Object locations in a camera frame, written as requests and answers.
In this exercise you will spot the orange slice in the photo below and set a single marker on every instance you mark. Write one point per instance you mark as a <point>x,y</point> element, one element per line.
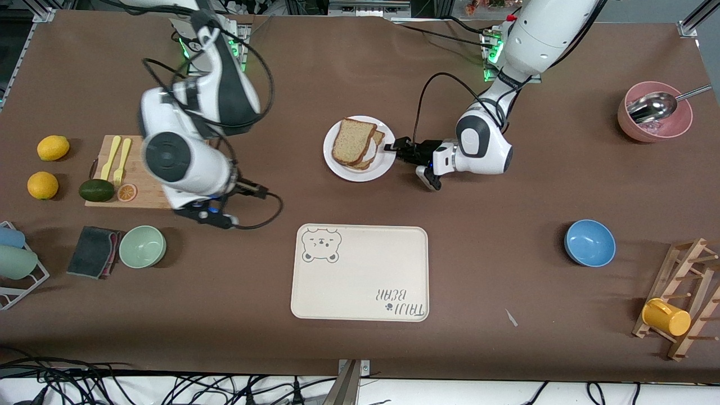
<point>126,193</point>

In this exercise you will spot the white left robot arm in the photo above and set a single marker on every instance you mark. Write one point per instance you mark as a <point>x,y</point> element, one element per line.
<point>484,140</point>

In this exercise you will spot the yellow lemon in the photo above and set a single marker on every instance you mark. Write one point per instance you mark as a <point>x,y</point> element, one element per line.
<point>53,148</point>
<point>43,185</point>

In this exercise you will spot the small white tape scrap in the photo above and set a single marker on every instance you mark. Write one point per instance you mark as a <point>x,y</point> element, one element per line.
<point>511,318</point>

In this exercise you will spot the mint green bowl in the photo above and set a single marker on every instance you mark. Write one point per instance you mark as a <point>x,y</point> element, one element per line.
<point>142,246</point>

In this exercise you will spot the yellow plastic knife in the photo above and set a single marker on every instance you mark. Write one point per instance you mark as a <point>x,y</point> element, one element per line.
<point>112,149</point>

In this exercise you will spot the yellow mug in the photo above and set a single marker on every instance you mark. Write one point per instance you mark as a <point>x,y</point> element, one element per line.
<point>666,318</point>

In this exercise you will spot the bamboo cutting board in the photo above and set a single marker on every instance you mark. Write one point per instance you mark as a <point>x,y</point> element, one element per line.
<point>149,201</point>

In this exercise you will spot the aluminium profile corner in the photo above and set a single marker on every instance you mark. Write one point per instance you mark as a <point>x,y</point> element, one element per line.
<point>694,22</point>
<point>42,16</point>

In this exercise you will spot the round white plate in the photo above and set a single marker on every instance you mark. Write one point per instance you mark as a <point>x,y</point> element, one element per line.
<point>360,175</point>

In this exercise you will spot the blue bowl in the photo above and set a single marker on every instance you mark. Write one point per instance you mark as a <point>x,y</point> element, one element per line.
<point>589,243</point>

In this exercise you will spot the metal scoop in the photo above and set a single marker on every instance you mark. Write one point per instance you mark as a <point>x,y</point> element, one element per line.
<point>652,107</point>

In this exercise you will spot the bread slice under egg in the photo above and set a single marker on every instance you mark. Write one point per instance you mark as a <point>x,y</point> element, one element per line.
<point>380,138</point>

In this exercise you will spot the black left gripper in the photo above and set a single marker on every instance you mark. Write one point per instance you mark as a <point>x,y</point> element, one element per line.
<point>423,152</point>

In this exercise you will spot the metal table bracket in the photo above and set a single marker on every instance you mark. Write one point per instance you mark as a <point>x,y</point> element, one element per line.
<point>350,385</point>

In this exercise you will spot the light blue cup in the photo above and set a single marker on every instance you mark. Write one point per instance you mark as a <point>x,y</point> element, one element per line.
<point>11,237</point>

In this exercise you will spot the cream tray with bear print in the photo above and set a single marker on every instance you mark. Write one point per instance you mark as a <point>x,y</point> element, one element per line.
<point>360,275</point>

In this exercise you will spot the plain bread slice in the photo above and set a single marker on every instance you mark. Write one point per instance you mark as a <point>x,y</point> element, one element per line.
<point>351,140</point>

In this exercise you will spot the pink bowl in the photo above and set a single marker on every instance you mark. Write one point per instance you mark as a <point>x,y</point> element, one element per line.
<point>680,126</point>

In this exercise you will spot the dark green avocado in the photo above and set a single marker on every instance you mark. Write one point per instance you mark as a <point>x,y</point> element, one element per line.
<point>95,190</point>

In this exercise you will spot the wooden peg cup rack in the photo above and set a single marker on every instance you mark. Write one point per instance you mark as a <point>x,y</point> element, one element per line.
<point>683,270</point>

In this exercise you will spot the yellow plastic fork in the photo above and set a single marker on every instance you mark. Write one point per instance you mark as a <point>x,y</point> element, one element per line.
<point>125,152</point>

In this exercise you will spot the folded grey pink cloth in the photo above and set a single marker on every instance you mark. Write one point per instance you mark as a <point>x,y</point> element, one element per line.
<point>90,252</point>

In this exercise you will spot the pale green cup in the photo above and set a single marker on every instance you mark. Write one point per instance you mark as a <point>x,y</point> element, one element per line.
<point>17,262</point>

